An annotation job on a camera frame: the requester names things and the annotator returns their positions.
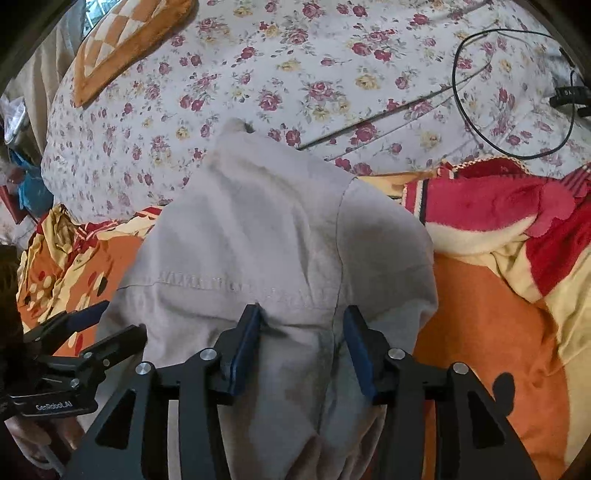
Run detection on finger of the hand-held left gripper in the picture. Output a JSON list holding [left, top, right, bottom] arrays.
[[79, 324, 148, 371], [22, 300, 110, 343]]

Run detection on thin straight dark cable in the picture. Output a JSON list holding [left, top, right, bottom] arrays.
[[299, 64, 491, 150]]

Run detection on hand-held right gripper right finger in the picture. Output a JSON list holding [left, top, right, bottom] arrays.
[[342, 305, 541, 480]]

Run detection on blue plastic bag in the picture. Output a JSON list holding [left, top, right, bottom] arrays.
[[7, 150, 49, 217]]

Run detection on grey garment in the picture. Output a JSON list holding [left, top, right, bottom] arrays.
[[28, 117, 439, 480]]

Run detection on small black device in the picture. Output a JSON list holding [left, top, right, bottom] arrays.
[[549, 84, 591, 110]]

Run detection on floral bedsheet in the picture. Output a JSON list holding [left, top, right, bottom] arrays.
[[39, 0, 591, 222]]

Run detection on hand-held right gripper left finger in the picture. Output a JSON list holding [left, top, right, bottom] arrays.
[[62, 302, 265, 480]]

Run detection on orange red printed blanket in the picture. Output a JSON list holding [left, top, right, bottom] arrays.
[[16, 157, 591, 480]]

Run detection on orange checkered pillow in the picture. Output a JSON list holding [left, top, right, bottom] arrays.
[[71, 0, 195, 108]]

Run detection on beige curtain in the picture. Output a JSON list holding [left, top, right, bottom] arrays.
[[9, 0, 88, 139]]

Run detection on looped black cable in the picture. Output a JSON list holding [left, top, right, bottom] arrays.
[[451, 28, 579, 160]]

